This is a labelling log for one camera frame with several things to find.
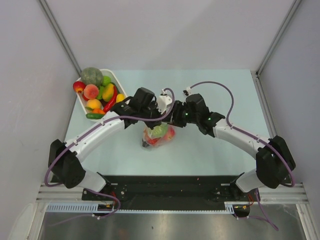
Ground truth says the green lime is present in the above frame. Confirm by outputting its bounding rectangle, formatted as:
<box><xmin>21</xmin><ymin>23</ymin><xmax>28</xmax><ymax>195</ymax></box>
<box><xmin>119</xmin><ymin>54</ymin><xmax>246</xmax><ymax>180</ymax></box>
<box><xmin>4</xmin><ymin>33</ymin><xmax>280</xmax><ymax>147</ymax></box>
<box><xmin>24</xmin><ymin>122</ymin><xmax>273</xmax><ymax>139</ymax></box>
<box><xmin>101</xmin><ymin>75</ymin><xmax>111</xmax><ymax>87</ymax></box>

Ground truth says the clear zip top bag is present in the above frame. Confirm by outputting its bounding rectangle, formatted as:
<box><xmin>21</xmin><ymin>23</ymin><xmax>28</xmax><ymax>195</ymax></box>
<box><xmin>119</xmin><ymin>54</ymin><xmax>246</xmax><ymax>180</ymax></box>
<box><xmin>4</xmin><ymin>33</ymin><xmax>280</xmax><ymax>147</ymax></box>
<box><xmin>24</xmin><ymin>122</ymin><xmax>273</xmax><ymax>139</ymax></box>
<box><xmin>141</xmin><ymin>123</ymin><xmax>176</xmax><ymax>149</ymax></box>

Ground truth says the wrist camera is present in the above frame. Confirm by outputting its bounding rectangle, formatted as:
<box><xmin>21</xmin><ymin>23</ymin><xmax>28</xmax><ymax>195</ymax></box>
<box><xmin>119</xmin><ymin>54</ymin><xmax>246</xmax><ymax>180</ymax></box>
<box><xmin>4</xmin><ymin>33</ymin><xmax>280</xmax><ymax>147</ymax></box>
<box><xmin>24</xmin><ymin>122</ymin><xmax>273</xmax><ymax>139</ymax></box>
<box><xmin>156</xmin><ymin>89</ymin><xmax>173</xmax><ymax>114</ymax></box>
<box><xmin>183</xmin><ymin>87</ymin><xmax>192</xmax><ymax>97</ymax></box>

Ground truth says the white plastic basket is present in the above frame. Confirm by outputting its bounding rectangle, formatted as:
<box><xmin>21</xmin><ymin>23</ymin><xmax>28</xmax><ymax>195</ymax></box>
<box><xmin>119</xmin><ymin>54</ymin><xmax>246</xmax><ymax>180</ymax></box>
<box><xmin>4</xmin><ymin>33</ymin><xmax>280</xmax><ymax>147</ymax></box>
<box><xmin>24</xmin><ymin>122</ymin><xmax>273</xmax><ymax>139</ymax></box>
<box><xmin>73</xmin><ymin>67</ymin><xmax>127</xmax><ymax>122</ymax></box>

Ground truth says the yellow pepper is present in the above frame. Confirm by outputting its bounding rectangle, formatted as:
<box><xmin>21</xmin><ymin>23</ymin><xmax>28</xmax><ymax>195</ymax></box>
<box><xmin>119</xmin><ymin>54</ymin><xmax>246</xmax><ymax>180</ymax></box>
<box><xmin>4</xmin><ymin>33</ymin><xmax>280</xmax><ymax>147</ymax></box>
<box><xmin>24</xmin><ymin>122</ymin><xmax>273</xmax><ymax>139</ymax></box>
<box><xmin>102</xmin><ymin>83</ymin><xmax>115</xmax><ymax>102</ymax></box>

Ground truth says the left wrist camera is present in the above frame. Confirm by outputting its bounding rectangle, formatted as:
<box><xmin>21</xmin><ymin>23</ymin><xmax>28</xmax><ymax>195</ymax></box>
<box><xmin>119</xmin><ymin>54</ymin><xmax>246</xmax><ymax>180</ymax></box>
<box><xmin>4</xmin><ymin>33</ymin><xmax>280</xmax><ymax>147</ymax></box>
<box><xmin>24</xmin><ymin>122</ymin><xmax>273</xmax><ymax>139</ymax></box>
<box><xmin>156</xmin><ymin>89</ymin><xmax>173</xmax><ymax>114</ymax></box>

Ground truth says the red pomegranate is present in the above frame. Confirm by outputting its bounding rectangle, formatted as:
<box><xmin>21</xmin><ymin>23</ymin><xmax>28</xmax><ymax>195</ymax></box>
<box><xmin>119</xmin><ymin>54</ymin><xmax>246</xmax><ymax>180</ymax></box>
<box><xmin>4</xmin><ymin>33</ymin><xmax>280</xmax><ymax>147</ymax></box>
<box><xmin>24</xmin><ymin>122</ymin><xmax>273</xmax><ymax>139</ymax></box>
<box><xmin>72</xmin><ymin>81</ymin><xmax>86</xmax><ymax>94</ymax></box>

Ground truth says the green striped melon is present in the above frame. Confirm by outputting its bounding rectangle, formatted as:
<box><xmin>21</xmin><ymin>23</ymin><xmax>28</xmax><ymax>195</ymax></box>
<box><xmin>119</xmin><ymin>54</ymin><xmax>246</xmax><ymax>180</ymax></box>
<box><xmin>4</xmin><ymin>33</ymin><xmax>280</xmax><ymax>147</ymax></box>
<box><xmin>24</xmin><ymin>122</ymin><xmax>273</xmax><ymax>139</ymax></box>
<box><xmin>80</xmin><ymin>67</ymin><xmax>104</xmax><ymax>87</ymax></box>

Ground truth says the white cable duct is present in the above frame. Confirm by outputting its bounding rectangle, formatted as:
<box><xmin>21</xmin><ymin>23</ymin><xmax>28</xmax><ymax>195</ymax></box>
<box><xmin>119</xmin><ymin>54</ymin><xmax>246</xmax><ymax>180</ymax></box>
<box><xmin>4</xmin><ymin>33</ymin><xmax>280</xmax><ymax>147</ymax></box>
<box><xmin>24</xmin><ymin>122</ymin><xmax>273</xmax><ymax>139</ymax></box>
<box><xmin>46</xmin><ymin>203</ymin><xmax>114</xmax><ymax>213</ymax></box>

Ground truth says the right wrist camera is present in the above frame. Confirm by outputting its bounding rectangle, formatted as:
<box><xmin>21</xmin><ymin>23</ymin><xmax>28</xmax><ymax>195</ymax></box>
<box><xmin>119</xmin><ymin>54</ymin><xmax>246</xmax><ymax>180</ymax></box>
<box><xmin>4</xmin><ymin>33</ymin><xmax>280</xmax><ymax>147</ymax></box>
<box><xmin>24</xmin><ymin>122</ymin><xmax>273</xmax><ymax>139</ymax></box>
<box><xmin>183</xmin><ymin>87</ymin><xmax>192</xmax><ymax>97</ymax></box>

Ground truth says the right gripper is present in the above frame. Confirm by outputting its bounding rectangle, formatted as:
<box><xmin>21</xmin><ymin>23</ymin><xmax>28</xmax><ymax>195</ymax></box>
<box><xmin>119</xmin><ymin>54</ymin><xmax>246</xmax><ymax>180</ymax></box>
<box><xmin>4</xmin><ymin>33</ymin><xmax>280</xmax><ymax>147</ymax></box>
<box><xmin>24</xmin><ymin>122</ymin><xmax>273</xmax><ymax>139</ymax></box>
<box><xmin>161</xmin><ymin>100</ymin><xmax>199</xmax><ymax>128</ymax></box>

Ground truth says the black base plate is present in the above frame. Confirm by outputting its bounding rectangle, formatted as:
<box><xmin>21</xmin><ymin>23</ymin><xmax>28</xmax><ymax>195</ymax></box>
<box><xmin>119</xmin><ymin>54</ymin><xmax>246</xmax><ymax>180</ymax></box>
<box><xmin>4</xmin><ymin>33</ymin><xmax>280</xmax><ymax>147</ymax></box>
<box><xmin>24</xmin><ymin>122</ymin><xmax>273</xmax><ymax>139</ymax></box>
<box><xmin>81</xmin><ymin>175</ymin><xmax>256</xmax><ymax>215</ymax></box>

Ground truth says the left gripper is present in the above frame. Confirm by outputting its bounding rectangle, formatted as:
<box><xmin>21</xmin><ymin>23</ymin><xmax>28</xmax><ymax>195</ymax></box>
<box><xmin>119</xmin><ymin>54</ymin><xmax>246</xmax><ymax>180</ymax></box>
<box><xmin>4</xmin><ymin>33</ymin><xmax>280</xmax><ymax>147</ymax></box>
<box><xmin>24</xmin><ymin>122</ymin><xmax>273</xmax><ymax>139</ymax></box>
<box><xmin>139</xmin><ymin>100</ymin><xmax>166</xmax><ymax>130</ymax></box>

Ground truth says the peach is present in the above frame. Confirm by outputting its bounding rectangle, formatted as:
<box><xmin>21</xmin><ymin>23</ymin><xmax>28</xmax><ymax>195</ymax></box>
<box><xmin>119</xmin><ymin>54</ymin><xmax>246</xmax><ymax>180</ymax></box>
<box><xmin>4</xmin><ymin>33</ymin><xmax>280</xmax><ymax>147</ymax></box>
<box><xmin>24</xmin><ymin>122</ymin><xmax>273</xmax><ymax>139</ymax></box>
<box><xmin>83</xmin><ymin>84</ymin><xmax>100</xmax><ymax>100</ymax></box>

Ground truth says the red apple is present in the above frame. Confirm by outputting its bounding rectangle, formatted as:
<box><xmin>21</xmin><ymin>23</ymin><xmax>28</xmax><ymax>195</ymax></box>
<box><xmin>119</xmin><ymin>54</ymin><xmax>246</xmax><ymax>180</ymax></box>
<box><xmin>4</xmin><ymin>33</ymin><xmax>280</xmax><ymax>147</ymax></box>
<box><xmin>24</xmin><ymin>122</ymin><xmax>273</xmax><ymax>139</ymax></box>
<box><xmin>163</xmin><ymin>126</ymin><xmax>176</xmax><ymax>142</ymax></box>

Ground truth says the green cucumber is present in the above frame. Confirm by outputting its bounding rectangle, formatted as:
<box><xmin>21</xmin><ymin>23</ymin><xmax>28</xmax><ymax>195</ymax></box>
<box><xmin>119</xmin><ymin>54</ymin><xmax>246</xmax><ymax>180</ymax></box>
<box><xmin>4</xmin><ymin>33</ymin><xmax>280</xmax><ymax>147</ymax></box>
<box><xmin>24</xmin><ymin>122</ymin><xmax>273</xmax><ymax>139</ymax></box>
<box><xmin>85</xmin><ymin>112</ymin><xmax>105</xmax><ymax>120</ymax></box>

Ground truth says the orange carrot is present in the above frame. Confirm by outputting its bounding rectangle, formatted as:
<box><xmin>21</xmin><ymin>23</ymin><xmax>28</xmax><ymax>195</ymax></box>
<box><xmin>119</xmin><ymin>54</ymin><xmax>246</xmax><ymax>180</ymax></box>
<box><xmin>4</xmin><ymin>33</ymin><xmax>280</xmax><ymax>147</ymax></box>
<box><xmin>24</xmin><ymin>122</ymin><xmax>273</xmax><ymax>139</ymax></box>
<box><xmin>92</xmin><ymin>108</ymin><xmax>106</xmax><ymax>115</ymax></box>

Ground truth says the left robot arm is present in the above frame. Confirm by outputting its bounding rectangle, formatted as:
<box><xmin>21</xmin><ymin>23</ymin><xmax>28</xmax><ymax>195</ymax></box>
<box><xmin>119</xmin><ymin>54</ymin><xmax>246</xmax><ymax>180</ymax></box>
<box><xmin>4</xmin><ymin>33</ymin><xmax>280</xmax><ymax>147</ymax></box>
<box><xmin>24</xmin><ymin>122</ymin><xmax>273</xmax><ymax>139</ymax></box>
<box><xmin>44</xmin><ymin>87</ymin><xmax>175</xmax><ymax>200</ymax></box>

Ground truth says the red chili pepper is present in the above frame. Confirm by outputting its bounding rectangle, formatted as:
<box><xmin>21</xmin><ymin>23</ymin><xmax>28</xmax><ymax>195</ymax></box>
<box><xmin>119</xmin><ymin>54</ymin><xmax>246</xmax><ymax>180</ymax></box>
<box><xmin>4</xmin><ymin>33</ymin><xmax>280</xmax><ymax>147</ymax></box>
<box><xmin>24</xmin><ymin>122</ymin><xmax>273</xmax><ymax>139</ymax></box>
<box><xmin>103</xmin><ymin>85</ymin><xmax>118</xmax><ymax>113</ymax></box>

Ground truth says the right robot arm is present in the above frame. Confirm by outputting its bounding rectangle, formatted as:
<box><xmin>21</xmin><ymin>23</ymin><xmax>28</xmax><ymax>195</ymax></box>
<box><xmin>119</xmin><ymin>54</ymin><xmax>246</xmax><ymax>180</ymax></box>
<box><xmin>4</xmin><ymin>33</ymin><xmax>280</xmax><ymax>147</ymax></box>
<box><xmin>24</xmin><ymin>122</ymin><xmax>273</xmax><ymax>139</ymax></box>
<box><xmin>170</xmin><ymin>93</ymin><xmax>296</xmax><ymax>201</ymax></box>

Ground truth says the green cabbage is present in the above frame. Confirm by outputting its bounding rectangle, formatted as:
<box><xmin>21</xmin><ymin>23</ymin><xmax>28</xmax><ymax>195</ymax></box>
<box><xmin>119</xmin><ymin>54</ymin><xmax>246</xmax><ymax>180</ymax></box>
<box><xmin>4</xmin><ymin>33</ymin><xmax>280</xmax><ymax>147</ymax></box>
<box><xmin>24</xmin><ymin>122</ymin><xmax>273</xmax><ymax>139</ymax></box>
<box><xmin>148</xmin><ymin>123</ymin><xmax>168</xmax><ymax>139</ymax></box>

